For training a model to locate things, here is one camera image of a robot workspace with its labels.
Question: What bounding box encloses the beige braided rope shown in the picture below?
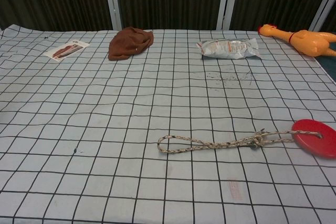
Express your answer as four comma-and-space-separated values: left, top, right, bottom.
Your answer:
157, 129, 322, 154

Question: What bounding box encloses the red plastic disc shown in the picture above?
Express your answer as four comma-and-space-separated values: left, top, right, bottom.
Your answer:
291, 119, 336, 159

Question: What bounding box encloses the white black-grid tablecloth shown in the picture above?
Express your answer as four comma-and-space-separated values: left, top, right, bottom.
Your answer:
0, 24, 336, 224

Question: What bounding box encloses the brown crumpled cloth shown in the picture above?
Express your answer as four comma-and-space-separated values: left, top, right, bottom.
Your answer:
108, 26, 155, 61

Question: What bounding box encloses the silver snack packet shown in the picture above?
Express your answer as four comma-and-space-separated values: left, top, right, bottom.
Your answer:
196, 37, 261, 60

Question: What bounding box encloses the printed paper card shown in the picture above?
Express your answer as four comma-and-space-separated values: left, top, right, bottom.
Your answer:
43, 38, 91, 63

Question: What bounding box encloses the yellow rubber chicken toy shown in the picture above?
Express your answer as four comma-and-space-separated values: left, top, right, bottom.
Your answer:
257, 23, 336, 58

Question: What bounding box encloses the grey metal partition post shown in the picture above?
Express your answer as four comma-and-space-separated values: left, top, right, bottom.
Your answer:
308, 0, 336, 32
102, 0, 123, 31
217, 0, 241, 31

